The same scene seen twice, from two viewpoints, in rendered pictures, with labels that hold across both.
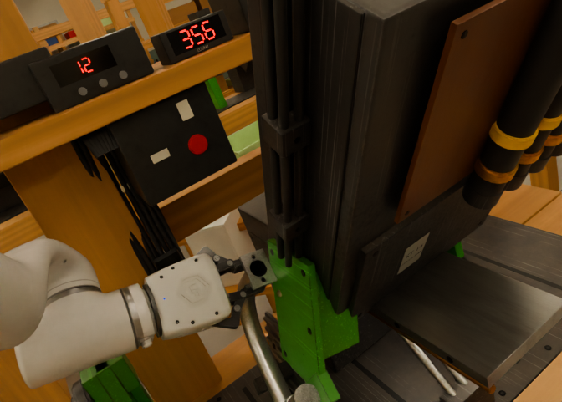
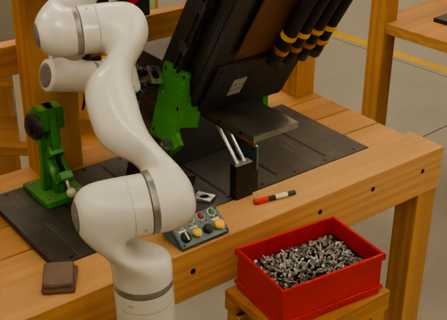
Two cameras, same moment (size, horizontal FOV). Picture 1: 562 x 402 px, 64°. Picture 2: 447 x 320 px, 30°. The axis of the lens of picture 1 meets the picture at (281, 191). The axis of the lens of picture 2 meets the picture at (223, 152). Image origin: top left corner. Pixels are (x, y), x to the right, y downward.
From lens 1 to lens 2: 1.66 m
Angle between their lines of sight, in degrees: 14
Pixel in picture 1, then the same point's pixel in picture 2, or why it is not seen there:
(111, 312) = (91, 67)
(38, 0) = not seen: outside the picture
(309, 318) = (179, 101)
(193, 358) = (72, 140)
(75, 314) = (76, 63)
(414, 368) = (217, 171)
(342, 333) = (191, 118)
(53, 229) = (31, 22)
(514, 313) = (275, 122)
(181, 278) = not seen: hidden behind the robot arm
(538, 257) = (311, 136)
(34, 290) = not seen: hidden behind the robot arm
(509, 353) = (266, 132)
